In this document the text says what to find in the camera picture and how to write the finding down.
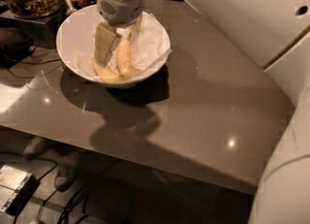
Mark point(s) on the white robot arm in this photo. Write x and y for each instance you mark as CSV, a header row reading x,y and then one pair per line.
x,y
233,110

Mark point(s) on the white paper napkin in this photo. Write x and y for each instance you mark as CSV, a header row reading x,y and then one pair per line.
x,y
150,49

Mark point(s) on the white ceramic bowl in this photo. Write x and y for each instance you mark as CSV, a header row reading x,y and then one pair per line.
x,y
77,35

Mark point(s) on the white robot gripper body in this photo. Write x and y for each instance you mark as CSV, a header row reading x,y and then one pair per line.
x,y
124,9

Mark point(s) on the white spoon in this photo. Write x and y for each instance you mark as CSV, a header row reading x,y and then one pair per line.
x,y
70,8

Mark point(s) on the grey sock foot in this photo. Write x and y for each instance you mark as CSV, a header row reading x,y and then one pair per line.
x,y
67,170
35,148

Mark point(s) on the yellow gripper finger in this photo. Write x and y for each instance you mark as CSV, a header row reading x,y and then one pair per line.
x,y
137,25
106,42

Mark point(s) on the right grey sock foot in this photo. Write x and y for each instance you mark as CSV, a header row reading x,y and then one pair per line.
x,y
67,170

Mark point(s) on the yellow banana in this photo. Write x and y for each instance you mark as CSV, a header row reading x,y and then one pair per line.
x,y
107,75
123,58

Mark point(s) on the left grey sock foot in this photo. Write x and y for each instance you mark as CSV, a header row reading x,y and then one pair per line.
x,y
35,148

